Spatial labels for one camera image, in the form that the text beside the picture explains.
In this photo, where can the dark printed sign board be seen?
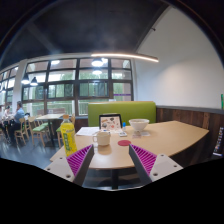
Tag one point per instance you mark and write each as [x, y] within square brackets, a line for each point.
[219, 141]

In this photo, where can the black-framed picture tablet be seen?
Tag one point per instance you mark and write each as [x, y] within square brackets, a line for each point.
[110, 122]

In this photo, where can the curved linear ceiling light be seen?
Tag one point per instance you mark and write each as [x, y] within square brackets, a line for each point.
[126, 55]

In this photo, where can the group of green-seated wooden chairs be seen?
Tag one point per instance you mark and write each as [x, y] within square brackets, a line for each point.
[38, 128]

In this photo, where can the small blue-capped bottle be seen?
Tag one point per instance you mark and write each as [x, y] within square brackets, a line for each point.
[124, 126]

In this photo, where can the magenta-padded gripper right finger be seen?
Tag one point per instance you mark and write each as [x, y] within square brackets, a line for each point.
[144, 159]

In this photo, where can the black-framed window wall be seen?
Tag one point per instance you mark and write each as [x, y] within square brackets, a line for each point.
[77, 86]

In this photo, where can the yellow drink bottle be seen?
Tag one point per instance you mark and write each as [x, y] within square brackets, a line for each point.
[68, 136]

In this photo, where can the white paper sheet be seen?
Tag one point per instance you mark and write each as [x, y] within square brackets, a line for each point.
[87, 131]

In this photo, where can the cream ceramic mug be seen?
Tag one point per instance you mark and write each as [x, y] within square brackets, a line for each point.
[102, 138]

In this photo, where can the wooden dining table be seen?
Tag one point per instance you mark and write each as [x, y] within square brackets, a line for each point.
[49, 116]

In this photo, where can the group of pendant lamps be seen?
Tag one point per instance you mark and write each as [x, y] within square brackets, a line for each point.
[97, 62]

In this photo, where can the flat round red coaster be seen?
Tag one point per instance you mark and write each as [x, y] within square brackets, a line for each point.
[124, 143]

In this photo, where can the person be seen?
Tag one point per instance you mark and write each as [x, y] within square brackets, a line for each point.
[5, 115]
[18, 116]

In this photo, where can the green upholstered bench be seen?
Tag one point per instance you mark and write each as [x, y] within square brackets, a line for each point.
[133, 110]

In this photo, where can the pale printed card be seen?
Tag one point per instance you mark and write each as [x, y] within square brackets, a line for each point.
[144, 134]

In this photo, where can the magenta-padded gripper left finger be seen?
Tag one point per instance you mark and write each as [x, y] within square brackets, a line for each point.
[78, 160]

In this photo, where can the white ceramic bowl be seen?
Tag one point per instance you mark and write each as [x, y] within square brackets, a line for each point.
[139, 124]

